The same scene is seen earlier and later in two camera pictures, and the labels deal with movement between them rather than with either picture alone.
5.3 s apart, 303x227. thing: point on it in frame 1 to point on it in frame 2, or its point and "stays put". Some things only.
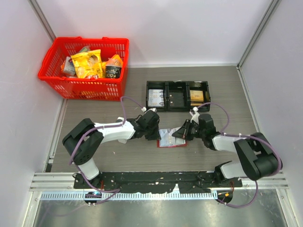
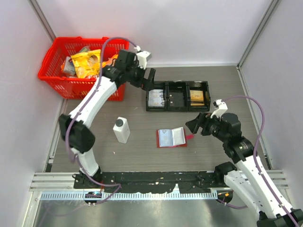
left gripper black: x=156 y=136 to x=148 y=84
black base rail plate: x=156 y=182 stays put
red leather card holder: x=168 y=140 stays put
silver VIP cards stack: x=156 y=98 stays put
